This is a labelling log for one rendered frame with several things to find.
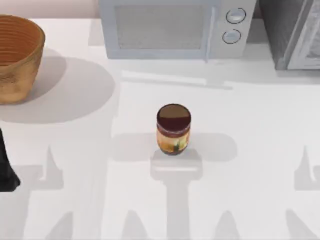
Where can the microwave oven knob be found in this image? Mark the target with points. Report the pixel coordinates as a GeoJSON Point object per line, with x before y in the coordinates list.
{"type": "Point", "coordinates": [231, 36]}
{"type": "Point", "coordinates": [235, 15]}

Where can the brown woven basket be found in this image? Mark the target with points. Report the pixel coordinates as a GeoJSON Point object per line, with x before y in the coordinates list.
{"type": "Point", "coordinates": [17, 72]}

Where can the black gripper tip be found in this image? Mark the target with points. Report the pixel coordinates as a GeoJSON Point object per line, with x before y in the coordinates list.
{"type": "Point", "coordinates": [6, 172]}

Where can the pale microwave oven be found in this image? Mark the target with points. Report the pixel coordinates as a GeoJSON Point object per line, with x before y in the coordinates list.
{"type": "Point", "coordinates": [225, 52]}

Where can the microwave oven door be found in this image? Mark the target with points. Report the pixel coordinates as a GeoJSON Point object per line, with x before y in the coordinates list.
{"type": "Point", "coordinates": [160, 27]}

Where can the brown-lidded jar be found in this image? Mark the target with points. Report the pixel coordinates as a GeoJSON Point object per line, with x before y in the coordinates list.
{"type": "Point", "coordinates": [174, 130]}

